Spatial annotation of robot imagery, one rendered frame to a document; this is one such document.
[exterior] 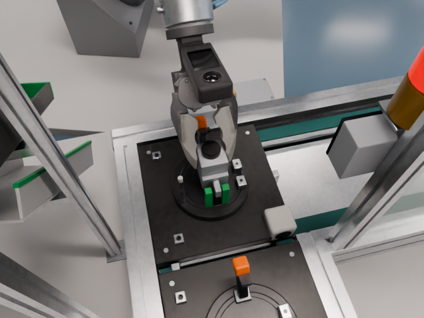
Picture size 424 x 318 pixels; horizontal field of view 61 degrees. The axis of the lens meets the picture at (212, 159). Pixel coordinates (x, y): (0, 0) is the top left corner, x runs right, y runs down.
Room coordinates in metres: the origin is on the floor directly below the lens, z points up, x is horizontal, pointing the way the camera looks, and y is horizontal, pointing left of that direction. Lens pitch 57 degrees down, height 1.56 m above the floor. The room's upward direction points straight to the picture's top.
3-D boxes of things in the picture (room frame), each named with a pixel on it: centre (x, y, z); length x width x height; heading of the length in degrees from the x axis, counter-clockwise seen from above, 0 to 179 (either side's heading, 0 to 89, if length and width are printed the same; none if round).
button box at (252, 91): (0.55, -0.03, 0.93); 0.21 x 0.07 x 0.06; 104
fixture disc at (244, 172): (0.32, 0.00, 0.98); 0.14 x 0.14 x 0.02
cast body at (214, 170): (0.31, 0.00, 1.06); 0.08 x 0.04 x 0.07; 14
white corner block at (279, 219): (0.24, -0.12, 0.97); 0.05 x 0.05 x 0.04; 14
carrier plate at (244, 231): (0.32, 0.00, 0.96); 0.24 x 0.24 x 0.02; 14
